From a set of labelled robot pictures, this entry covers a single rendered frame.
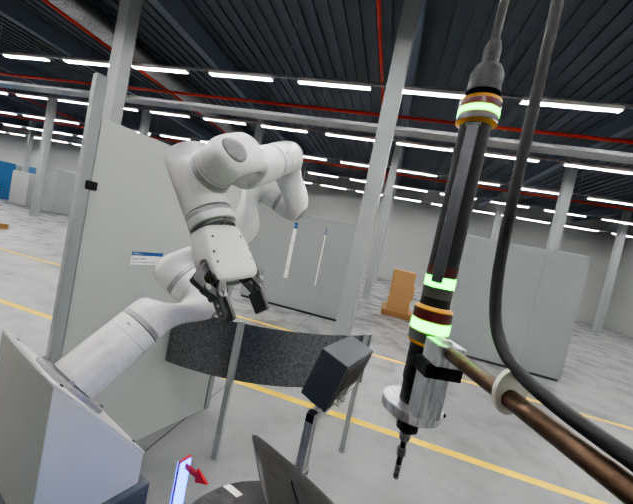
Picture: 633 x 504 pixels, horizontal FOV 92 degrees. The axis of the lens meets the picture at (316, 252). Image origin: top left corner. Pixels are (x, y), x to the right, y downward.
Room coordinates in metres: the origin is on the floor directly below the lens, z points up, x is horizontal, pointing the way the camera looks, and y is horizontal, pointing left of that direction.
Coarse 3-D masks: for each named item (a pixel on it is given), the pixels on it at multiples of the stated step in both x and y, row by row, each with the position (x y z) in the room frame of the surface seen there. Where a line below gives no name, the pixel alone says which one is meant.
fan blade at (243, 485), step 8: (216, 488) 0.48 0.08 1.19; (224, 488) 0.49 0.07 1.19; (240, 488) 0.50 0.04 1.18; (248, 488) 0.51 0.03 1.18; (256, 488) 0.52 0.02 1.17; (208, 496) 0.45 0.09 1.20; (216, 496) 0.46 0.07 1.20; (224, 496) 0.47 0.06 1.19; (232, 496) 0.47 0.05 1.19; (240, 496) 0.48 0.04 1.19; (248, 496) 0.49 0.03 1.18; (256, 496) 0.49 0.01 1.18
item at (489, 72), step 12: (492, 48) 0.35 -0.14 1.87; (492, 60) 0.35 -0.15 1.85; (480, 72) 0.35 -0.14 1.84; (492, 72) 0.34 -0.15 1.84; (468, 84) 0.36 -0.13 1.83; (480, 84) 0.34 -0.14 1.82; (492, 84) 0.34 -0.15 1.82; (420, 348) 0.34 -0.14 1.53; (408, 360) 0.35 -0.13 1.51; (408, 372) 0.35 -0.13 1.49; (408, 384) 0.35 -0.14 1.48; (408, 396) 0.35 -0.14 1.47; (408, 432) 0.35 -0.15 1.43
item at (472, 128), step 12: (468, 132) 0.34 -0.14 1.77; (468, 144) 0.34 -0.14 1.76; (468, 156) 0.34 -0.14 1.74; (468, 168) 0.34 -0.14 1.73; (456, 180) 0.34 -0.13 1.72; (456, 192) 0.34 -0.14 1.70; (456, 204) 0.34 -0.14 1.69; (456, 216) 0.33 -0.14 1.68; (444, 228) 0.34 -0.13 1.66; (444, 240) 0.34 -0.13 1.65; (444, 252) 0.33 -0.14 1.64; (444, 264) 0.33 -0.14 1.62; (432, 276) 0.34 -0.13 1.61
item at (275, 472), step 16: (256, 448) 0.27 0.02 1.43; (272, 448) 0.30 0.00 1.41; (272, 464) 0.27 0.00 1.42; (288, 464) 0.29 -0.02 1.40; (272, 480) 0.24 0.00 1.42; (288, 480) 0.27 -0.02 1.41; (304, 480) 0.29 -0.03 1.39; (272, 496) 0.22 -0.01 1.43; (288, 496) 0.24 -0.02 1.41; (304, 496) 0.26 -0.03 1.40; (320, 496) 0.29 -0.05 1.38
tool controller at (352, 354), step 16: (352, 336) 1.26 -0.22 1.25; (336, 352) 1.06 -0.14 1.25; (352, 352) 1.12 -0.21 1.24; (368, 352) 1.18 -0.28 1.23; (320, 368) 1.04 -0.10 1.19; (336, 368) 1.01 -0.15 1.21; (352, 368) 1.04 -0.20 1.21; (320, 384) 1.04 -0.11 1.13; (336, 384) 1.01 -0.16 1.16; (352, 384) 1.17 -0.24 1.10; (320, 400) 1.03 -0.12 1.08; (336, 400) 1.04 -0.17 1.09
